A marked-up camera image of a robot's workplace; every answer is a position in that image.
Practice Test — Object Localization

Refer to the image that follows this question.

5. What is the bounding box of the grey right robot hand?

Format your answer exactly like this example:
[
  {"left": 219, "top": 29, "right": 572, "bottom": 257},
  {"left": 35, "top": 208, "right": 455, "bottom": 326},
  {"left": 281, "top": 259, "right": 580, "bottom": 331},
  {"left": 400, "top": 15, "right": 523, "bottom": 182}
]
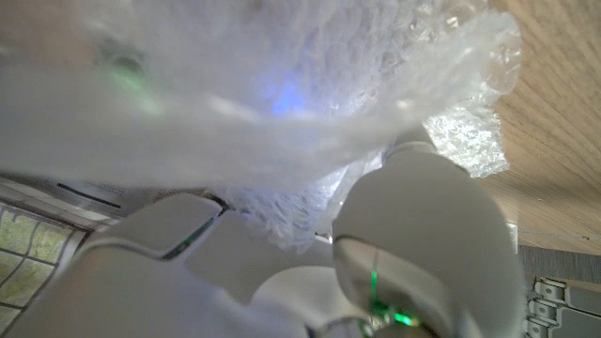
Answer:
[{"left": 4, "top": 126, "right": 527, "bottom": 338}]

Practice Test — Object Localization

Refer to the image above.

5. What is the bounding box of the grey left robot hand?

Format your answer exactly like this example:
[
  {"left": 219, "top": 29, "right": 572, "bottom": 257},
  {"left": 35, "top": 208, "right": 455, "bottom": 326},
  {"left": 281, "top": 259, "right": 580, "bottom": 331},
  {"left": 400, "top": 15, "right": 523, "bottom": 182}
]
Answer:
[{"left": 525, "top": 276, "right": 601, "bottom": 338}]

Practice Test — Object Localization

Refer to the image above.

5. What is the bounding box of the clear bubble wrap sheet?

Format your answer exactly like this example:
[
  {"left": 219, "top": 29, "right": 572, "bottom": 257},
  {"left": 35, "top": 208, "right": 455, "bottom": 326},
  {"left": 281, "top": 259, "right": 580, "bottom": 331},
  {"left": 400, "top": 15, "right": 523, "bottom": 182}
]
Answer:
[{"left": 0, "top": 0, "right": 523, "bottom": 250}]

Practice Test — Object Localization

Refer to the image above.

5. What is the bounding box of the printed window backdrop cloth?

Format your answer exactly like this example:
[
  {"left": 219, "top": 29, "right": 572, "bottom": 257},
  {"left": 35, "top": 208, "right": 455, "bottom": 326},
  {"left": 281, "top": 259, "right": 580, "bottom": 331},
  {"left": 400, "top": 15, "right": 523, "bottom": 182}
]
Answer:
[{"left": 0, "top": 173, "right": 226, "bottom": 330}]

